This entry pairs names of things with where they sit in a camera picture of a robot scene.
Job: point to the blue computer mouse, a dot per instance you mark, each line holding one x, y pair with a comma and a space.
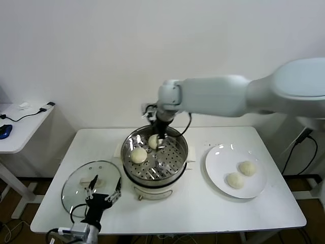
5, 132

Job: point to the white side table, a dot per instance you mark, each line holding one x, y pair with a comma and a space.
25, 127

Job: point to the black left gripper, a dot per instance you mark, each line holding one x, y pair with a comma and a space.
97, 208

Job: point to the round white plate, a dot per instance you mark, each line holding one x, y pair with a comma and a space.
215, 162

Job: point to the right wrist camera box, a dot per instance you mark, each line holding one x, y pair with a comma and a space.
149, 110

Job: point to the white steamed baozi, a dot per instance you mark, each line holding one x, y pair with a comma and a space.
153, 142
234, 180
246, 168
138, 155

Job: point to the white table with foot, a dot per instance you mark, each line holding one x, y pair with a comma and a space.
318, 186

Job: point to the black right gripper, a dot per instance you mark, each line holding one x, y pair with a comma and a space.
162, 128

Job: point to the small white object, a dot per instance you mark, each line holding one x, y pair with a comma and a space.
24, 106

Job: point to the steel perforated steamer basket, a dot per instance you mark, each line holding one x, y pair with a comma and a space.
172, 155

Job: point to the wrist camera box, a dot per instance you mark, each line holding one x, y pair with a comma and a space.
149, 110
80, 230

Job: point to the round glass pot lid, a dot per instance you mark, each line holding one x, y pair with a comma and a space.
76, 183

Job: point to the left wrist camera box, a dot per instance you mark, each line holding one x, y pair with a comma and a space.
80, 230

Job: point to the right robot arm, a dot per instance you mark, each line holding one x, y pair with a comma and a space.
215, 96

